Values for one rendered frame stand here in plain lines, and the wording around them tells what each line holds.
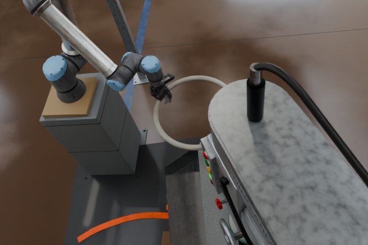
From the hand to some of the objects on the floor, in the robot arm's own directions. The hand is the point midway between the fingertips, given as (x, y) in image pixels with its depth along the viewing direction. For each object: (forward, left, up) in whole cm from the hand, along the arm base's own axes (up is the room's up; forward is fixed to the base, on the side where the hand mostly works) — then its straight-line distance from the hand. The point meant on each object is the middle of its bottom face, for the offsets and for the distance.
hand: (166, 98), depth 193 cm
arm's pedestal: (-61, -4, -91) cm, 110 cm away
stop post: (-63, +88, -96) cm, 144 cm away
